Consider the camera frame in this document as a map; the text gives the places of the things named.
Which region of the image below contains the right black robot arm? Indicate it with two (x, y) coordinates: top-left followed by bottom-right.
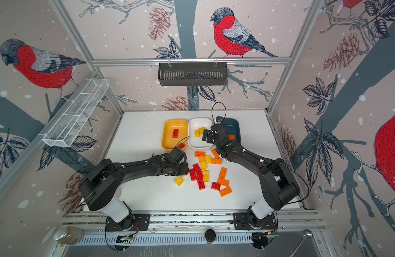
(205, 116), (300, 229)

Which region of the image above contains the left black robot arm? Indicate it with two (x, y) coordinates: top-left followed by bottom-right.
(78, 147), (189, 231)

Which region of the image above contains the dark teal plastic container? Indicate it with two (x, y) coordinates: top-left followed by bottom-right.
(223, 118), (241, 145)

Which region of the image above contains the white plastic container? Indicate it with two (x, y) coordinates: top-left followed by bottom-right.
(188, 118), (213, 151)

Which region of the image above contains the yellow plastic container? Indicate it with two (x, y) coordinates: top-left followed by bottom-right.
(161, 119), (188, 153)

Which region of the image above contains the black round knob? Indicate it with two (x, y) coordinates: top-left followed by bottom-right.
(204, 229), (217, 244)

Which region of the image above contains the small glass jar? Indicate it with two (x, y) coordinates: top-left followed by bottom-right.
(53, 226), (83, 245)

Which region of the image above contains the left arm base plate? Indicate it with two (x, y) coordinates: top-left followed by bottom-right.
(105, 214), (151, 232)

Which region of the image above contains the black wire hanging basket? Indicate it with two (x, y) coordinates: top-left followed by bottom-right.
(157, 61), (228, 87)

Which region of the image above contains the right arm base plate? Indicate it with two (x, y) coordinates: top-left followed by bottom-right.
(231, 213), (277, 230)

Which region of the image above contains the white mesh wire tray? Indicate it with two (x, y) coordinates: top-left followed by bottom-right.
(43, 78), (109, 147)

